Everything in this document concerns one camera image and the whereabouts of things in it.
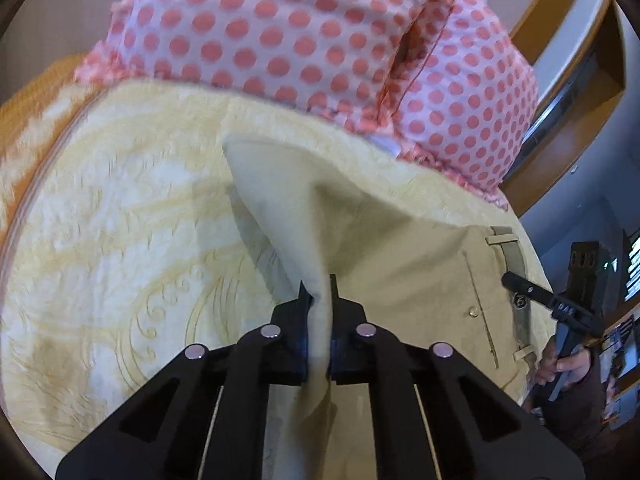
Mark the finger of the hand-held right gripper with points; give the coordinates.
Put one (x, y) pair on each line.
(525, 286)

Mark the wooden headboard frame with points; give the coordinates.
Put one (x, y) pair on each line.
(565, 125)

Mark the person's right forearm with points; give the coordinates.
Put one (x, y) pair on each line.
(582, 415)

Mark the yellow patterned bedspread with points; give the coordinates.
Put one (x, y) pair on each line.
(125, 240)

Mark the person's right hand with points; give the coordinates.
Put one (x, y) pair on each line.
(567, 367)

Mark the pink polka dot pillow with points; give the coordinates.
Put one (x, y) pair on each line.
(320, 45)

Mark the wooden shelf with clutter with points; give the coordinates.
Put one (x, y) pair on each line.
(627, 320)

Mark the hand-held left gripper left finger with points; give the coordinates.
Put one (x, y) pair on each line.
(299, 356)

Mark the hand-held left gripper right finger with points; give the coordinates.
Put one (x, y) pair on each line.
(337, 356)

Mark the beige pants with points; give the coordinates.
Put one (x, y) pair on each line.
(415, 270)

